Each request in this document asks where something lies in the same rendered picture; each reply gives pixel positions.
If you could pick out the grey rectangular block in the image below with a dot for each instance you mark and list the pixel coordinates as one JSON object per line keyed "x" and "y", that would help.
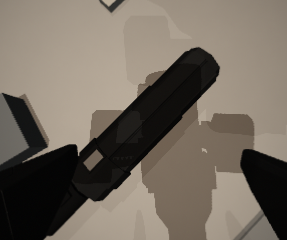
{"x": 20, "y": 137}
{"x": 111, "y": 5}

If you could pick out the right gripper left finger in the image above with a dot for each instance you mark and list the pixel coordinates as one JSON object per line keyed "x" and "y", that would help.
{"x": 32, "y": 192}

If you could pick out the clear open-top box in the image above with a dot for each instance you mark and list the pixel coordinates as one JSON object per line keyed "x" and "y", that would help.
{"x": 258, "y": 228}

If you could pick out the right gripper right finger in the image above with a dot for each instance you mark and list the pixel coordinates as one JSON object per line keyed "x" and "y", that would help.
{"x": 267, "y": 179}

